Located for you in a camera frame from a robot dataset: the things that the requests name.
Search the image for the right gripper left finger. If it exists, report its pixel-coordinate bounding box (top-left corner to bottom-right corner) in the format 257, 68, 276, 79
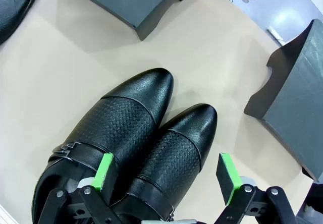
41, 152, 122, 224

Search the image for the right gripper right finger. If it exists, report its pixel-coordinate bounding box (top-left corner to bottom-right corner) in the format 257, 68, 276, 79
216, 152, 296, 224

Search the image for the black perforated leather dress shoe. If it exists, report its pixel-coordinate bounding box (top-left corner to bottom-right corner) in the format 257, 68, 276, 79
31, 67, 175, 224
111, 103, 218, 221

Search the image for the white floor strip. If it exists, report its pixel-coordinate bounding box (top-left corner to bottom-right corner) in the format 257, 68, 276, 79
267, 26, 286, 43

